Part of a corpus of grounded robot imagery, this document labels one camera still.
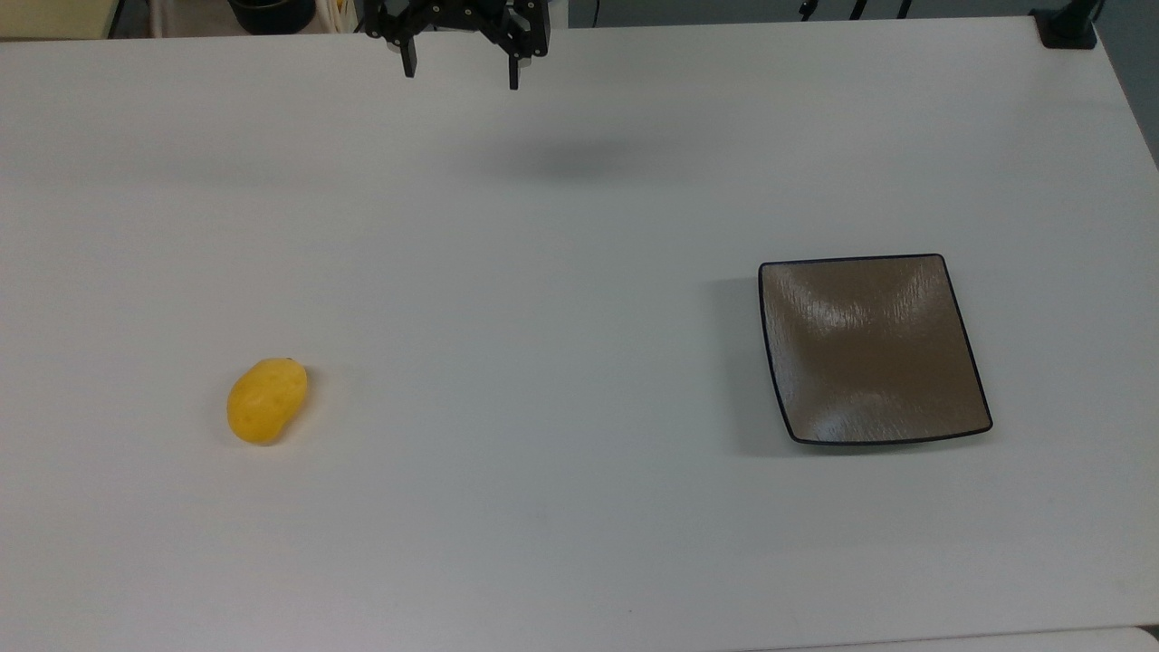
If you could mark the yellow potato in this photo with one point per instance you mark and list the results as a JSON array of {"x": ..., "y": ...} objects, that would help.
[{"x": 266, "y": 401}]

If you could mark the black round container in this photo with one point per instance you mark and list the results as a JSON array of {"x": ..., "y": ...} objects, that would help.
[{"x": 272, "y": 14}]

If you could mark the beige board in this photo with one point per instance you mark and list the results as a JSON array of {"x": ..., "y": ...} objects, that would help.
[{"x": 54, "y": 16}]

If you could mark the black table clamp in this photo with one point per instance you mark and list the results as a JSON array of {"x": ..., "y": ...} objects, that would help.
[{"x": 1067, "y": 29}]

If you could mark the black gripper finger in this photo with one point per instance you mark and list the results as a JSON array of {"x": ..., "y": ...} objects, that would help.
[
  {"x": 514, "y": 74},
  {"x": 409, "y": 60}
]

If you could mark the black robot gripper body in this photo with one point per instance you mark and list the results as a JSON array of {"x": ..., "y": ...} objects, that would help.
[{"x": 471, "y": 16}]

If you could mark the black stand legs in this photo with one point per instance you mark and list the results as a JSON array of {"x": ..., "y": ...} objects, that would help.
[{"x": 856, "y": 7}]

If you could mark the square brown ceramic plate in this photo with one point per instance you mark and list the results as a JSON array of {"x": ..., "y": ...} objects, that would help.
[{"x": 874, "y": 350}]

